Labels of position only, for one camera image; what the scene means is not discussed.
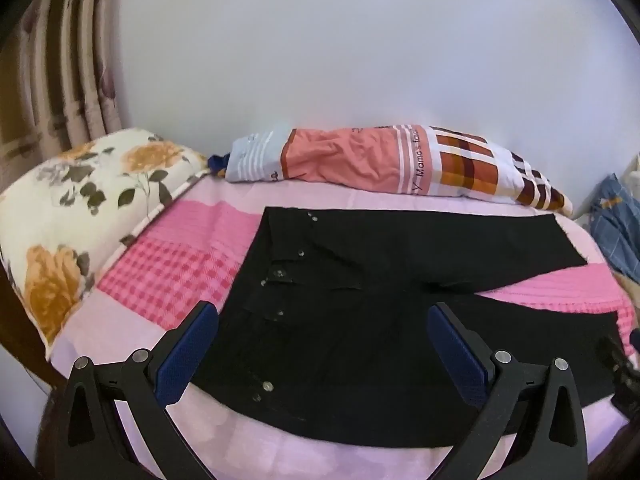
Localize blue plaid cloth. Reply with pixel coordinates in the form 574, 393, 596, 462
585, 172, 640, 283

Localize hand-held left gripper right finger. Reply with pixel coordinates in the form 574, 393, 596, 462
425, 302, 588, 480

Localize black pants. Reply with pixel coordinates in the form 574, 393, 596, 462
192, 206, 626, 448

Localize floral pillow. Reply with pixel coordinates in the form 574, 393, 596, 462
0, 128, 211, 361

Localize blue and yellow cloth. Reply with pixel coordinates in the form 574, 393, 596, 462
207, 152, 231, 178

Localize beige patterned curtain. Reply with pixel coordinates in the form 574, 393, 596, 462
0, 0, 126, 196

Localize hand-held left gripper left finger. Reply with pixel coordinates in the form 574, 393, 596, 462
37, 301, 219, 480

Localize plaid striped pillow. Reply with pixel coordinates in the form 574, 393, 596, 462
225, 122, 575, 218

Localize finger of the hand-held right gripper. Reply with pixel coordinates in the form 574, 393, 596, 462
595, 332, 640, 416

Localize pink checked bed sheet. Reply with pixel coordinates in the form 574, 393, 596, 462
47, 170, 636, 480

